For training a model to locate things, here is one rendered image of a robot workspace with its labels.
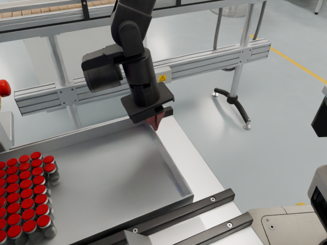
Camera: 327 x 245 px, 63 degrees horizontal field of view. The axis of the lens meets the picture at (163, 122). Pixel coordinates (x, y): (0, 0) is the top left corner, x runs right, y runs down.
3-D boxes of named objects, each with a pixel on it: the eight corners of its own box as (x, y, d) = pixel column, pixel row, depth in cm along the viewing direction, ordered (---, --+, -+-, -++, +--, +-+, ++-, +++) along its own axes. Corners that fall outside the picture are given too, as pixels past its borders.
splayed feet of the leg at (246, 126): (244, 131, 195) (248, 116, 186) (209, 94, 230) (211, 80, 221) (253, 128, 198) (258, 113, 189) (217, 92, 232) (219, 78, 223)
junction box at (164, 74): (153, 87, 157) (152, 74, 151) (150, 82, 161) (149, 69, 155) (171, 82, 161) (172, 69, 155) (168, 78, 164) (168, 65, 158)
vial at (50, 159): (49, 178, 56) (43, 164, 53) (48, 171, 58) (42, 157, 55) (60, 175, 57) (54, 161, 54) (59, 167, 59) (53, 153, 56)
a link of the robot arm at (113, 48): (137, 20, 42) (132, 8, 49) (65, 38, 41) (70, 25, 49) (154, 86, 49) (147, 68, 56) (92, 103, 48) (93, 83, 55)
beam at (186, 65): (22, 116, 141) (13, 98, 133) (21, 108, 147) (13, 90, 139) (267, 58, 188) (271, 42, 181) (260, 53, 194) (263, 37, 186)
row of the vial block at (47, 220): (45, 241, 46) (36, 228, 43) (36, 166, 59) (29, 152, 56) (58, 236, 47) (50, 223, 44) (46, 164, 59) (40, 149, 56)
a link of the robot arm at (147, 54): (152, 53, 47) (146, 38, 51) (113, 63, 46) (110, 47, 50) (158, 84, 52) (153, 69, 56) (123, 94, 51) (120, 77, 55)
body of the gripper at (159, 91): (121, 104, 59) (112, 77, 54) (163, 87, 61) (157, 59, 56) (131, 122, 55) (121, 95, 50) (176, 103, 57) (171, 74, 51)
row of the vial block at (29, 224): (31, 246, 46) (22, 234, 43) (25, 170, 58) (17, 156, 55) (45, 241, 46) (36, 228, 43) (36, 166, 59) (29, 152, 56)
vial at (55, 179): (50, 186, 55) (44, 172, 52) (49, 179, 56) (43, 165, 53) (62, 183, 56) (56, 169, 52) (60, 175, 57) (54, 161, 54)
